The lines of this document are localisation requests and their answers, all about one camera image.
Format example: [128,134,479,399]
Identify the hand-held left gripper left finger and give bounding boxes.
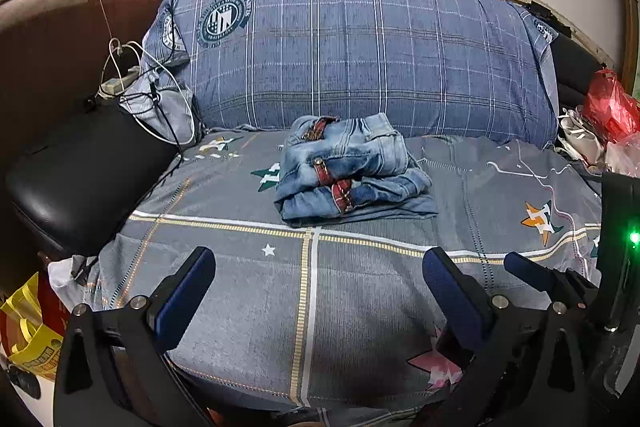
[52,246,216,427]

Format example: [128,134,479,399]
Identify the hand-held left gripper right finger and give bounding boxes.
[422,247,588,427]

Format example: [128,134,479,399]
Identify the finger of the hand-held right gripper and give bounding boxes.
[504,251,602,323]

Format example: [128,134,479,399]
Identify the blue denim pants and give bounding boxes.
[274,113,440,228]

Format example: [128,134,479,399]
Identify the grey star print bed sheet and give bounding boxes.
[85,129,606,413]

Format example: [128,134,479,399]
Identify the clear plastic bag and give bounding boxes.
[602,139,640,180]

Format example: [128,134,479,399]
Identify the white crumpled cloth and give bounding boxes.
[557,107,608,164]

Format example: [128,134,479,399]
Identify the red box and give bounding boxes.
[37,277,71,338]

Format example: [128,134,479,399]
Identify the red plastic bag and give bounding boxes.
[582,68,640,145]

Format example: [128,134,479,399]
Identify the black leather stool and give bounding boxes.
[6,99,188,255]

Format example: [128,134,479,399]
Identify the yellow plastic bag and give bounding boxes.
[0,272,63,383]

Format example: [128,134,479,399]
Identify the red brown belt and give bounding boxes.
[300,117,356,214]

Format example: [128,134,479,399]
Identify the small black object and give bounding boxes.
[6,363,42,401]

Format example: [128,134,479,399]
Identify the light grey pillow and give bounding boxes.
[120,69,201,142]

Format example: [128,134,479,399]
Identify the black cushion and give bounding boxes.
[550,32,608,100]

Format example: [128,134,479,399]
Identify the white power strip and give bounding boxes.
[99,66,143,98]

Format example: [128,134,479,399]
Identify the blue plaid pillow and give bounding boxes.
[142,0,560,145]

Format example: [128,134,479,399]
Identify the brown headboard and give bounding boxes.
[0,0,168,118]

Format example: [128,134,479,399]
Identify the black cable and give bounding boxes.
[85,79,182,148]

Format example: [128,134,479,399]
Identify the wooden door frame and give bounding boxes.
[619,0,640,88]

